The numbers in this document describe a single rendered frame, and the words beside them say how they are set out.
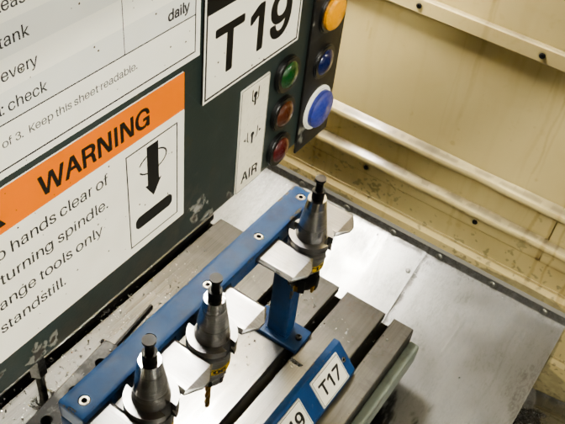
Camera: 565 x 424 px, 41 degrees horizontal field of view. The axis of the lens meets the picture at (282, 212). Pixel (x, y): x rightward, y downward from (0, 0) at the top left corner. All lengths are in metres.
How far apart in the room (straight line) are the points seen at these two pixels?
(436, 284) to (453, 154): 0.29
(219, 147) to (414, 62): 0.95
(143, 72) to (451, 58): 1.02
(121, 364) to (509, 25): 0.79
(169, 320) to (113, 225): 0.53
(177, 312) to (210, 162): 0.49
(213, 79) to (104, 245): 0.11
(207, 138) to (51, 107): 0.14
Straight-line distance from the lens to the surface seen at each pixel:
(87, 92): 0.36
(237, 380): 1.29
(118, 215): 0.42
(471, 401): 1.52
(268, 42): 0.48
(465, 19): 1.31
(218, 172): 0.49
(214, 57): 0.43
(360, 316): 1.40
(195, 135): 0.45
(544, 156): 1.38
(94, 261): 0.43
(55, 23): 0.33
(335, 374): 1.27
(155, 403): 0.86
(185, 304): 0.96
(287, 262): 1.03
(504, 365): 1.54
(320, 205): 1.01
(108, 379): 0.90
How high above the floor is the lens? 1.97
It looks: 44 degrees down
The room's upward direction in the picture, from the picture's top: 8 degrees clockwise
